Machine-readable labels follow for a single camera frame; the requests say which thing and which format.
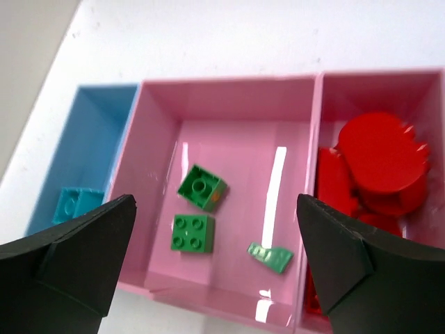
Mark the red angular lego piece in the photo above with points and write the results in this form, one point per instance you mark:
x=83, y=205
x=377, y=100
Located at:
x=333, y=183

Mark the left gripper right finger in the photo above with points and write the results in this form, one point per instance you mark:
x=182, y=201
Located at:
x=368, y=280

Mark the red and lime lego stack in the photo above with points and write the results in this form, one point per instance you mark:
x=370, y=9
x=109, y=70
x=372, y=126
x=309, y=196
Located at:
x=388, y=165

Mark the turquoise lego bricks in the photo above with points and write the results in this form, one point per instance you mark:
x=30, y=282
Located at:
x=76, y=201

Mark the red lego cluster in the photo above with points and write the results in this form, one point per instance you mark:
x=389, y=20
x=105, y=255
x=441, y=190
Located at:
x=386, y=223

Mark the blue and pink sorting tray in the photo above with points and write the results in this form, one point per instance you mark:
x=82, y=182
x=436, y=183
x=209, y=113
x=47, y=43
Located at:
x=261, y=136

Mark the small green lego piece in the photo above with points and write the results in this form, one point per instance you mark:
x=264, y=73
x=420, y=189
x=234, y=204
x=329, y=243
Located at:
x=275, y=258

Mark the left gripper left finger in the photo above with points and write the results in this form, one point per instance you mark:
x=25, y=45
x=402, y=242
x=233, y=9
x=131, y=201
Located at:
x=63, y=279

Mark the green lego brick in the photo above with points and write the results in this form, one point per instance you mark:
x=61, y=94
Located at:
x=202, y=189
x=193, y=233

